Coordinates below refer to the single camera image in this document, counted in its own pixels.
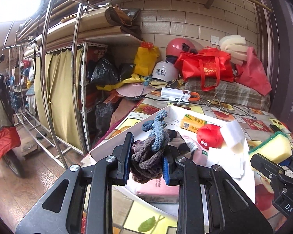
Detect pink red helmet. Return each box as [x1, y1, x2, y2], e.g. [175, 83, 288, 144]
[166, 37, 197, 64]

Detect yellow green dish sponge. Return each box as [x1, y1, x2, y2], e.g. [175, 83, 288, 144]
[248, 132, 292, 164]

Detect black smartphone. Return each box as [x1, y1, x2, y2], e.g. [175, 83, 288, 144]
[269, 124, 287, 133]

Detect white helmet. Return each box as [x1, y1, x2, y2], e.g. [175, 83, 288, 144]
[152, 60, 179, 82]

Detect yellow packaged snack bar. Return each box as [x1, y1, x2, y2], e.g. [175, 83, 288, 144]
[180, 113, 207, 133]

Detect white cloth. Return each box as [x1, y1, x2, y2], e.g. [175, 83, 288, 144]
[206, 146, 245, 179]

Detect red plush apple toy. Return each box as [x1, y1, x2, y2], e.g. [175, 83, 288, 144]
[197, 124, 224, 150]

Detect metal shelf with curtain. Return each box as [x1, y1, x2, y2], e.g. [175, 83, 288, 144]
[34, 42, 108, 155]

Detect plaid blanket bundle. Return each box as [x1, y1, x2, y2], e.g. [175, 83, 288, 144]
[185, 78, 271, 112]

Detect red tote bag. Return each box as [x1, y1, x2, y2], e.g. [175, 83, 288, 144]
[175, 47, 234, 91]

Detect orange handled scissors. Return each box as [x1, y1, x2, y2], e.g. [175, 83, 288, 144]
[189, 92, 200, 101]

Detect parked scooter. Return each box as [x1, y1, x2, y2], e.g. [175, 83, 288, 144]
[0, 53, 25, 179]

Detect black plastic bag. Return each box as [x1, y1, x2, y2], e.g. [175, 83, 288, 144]
[86, 57, 135, 86]

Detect pink plush toy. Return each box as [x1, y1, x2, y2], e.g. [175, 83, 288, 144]
[190, 149, 208, 166]

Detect yellow gift bag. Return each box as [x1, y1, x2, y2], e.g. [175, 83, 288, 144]
[134, 41, 160, 77]

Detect black cable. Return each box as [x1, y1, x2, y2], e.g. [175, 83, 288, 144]
[144, 97, 258, 121]

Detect cream foam sheet stack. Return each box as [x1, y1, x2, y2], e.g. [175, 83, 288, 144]
[219, 35, 248, 66]

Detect white power bank box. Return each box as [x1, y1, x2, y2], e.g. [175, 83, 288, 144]
[160, 87, 190, 103]

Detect white foam block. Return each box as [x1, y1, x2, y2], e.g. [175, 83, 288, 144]
[220, 120, 245, 153]

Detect pink tissue pack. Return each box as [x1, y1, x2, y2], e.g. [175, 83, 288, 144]
[135, 177, 179, 198]

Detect red plastic bag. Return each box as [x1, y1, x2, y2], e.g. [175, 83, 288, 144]
[234, 47, 272, 96]

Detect white cardboard box tray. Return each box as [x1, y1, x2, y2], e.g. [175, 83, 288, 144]
[90, 105, 255, 201]

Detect cow print cloth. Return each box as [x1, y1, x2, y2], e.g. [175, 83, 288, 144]
[166, 129, 198, 160]

